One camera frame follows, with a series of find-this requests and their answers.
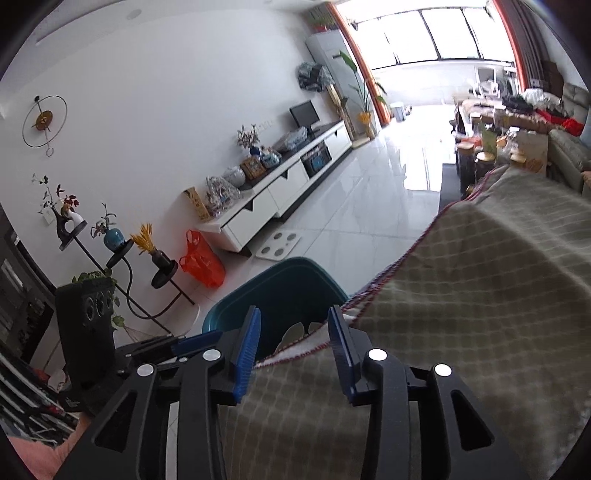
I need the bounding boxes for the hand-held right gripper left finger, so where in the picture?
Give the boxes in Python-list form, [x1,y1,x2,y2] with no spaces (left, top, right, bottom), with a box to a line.
[55,306,262,480]

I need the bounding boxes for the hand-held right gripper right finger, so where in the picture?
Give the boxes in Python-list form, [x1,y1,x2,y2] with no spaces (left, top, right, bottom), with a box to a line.
[327,305,532,480]

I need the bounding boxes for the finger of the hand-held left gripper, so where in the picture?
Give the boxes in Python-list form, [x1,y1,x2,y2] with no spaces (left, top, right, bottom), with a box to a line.
[121,330,225,370]

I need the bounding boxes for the teal plastic bin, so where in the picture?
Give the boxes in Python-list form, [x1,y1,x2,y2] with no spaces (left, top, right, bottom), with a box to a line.
[202,257,349,365]

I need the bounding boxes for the person's left forearm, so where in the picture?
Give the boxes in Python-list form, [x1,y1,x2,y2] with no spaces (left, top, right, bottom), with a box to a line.
[7,411,100,480]

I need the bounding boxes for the green vine plant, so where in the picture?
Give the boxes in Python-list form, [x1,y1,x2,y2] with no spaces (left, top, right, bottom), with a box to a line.
[71,270,125,330]

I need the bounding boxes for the dark shelf unit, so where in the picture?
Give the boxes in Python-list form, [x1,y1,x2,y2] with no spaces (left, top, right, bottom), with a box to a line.
[0,208,79,439]

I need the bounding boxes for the orange plastic bag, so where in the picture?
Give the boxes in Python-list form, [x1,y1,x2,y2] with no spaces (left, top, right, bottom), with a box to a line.
[179,229,226,288]

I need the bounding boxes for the black metal plant stand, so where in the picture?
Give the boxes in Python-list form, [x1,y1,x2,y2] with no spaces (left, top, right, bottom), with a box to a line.
[51,208,197,333]

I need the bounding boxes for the black vase yellow wheat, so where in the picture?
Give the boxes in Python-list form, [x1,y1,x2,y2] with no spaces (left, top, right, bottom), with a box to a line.
[130,223,174,268]

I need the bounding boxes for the blue vase with plant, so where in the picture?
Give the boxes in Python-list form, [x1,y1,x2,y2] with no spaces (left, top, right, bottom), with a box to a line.
[91,202,126,252]

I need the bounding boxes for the white bathroom scale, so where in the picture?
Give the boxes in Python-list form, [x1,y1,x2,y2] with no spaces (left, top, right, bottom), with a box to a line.
[255,232,301,260]

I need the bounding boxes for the white vase with branches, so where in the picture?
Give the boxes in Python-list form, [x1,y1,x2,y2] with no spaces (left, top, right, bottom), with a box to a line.
[31,173,88,232]

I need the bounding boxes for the patterned tablecloth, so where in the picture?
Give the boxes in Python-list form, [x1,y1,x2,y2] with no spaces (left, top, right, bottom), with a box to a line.
[217,164,591,480]

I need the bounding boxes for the yellow box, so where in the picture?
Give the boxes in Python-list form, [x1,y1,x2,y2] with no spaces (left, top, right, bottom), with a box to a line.
[184,187,213,223]

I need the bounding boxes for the crystal ship model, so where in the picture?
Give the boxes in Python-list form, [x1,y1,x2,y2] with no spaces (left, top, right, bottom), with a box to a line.
[204,175,242,217]

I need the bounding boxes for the white TV cabinet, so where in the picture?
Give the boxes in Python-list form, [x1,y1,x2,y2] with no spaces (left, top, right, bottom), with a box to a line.
[194,121,354,252]

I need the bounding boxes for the dark rug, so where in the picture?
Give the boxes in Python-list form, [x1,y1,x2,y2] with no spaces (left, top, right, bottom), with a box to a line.
[438,164,462,213]

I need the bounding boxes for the small tree in dark vase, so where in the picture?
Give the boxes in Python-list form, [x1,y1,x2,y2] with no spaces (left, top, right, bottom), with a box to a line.
[237,124,262,157]

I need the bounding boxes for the clear plastic bag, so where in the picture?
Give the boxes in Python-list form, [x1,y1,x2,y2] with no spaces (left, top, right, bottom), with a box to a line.
[274,127,308,153]

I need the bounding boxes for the tall leafy plant yellow pot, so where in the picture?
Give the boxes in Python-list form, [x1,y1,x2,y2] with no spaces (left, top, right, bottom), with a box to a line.
[339,50,387,139]

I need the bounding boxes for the cluttered coffee table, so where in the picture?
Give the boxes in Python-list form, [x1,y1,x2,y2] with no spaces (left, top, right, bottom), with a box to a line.
[455,106,550,195]

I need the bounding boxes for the wooden floor stand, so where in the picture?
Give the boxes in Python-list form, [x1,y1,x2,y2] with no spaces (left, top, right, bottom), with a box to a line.
[325,83,356,141]

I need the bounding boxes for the black monitor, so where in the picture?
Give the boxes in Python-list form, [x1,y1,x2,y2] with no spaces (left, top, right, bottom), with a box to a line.
[289,102,320,132]

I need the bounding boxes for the brown paper bag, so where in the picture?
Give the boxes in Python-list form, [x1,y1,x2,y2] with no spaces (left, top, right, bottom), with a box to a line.
[508,131,550,174]

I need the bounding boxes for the patterned dark cloth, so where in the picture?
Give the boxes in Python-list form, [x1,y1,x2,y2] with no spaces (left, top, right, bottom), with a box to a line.
[298,60,332,93]

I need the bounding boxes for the orange curtain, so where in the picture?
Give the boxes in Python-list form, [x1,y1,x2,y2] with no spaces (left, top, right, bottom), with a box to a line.
[330,2,392,127]
[492,0,532,90]

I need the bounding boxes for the black clothes pile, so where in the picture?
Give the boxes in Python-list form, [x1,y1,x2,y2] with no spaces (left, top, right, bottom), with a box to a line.
[502,95,536,112]

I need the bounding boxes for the white office chair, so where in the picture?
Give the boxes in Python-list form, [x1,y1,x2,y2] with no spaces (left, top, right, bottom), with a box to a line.
[475,67,504,97]

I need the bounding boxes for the white floor air conditioner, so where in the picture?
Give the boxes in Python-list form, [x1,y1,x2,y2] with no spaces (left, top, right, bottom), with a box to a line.
[305,28,365,116]

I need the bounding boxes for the green sofa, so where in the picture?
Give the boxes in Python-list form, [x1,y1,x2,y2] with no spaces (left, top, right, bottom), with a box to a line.
[547,83,591,195]

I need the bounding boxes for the large balcony window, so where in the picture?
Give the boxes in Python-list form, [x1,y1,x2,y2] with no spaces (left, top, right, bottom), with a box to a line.
[337,0,504,70]

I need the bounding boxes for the small potted plant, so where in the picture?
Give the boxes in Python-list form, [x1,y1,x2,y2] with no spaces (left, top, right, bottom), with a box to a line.
[307,4,340,32]

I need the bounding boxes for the dark wooden cabinet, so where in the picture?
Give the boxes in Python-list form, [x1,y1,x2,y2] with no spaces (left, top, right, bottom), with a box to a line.
[542,60,565,95]

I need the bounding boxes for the grey curtain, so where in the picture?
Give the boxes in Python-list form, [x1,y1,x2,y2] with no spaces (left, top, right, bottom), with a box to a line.
[503,0,555,88]

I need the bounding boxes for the wooden picture frame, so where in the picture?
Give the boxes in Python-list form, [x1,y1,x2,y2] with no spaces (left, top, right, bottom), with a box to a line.
[240,156,267,181]

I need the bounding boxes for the round wire wall clock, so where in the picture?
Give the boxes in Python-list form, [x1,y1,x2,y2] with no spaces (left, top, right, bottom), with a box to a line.
[22,95,69,155]

